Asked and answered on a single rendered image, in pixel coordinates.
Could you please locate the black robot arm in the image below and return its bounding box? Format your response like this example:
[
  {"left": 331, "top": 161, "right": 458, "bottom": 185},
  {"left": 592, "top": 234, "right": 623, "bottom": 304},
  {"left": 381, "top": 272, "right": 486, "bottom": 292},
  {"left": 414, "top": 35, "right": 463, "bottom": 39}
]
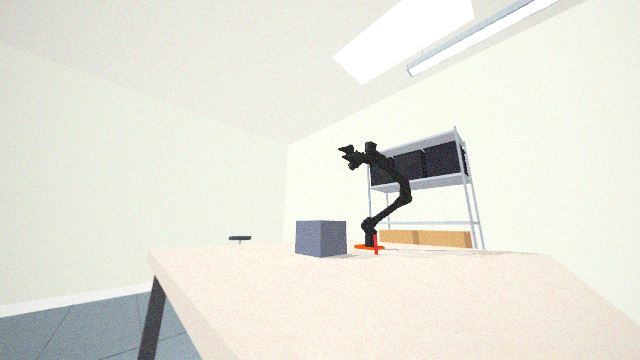
[{"left": 361, "top": 141, "right": 413, "bottom": 248}]

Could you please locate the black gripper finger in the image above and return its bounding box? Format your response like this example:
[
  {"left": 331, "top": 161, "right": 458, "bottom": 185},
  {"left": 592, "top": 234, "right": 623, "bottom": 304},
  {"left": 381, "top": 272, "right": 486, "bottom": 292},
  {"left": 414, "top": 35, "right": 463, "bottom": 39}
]
[
  {"left": 338, "top": 145, "right": 351, "bottom": 155},
  {"left": 342, "top": 155, "right": 357, "bottom": 166}
]

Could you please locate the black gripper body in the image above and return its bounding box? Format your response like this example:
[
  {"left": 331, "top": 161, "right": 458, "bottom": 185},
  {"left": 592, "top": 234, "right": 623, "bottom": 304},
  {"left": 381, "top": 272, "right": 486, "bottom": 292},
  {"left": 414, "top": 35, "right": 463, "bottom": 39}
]
[{"left": 347, "top": 144, "right": 367, "bottom": 168}]

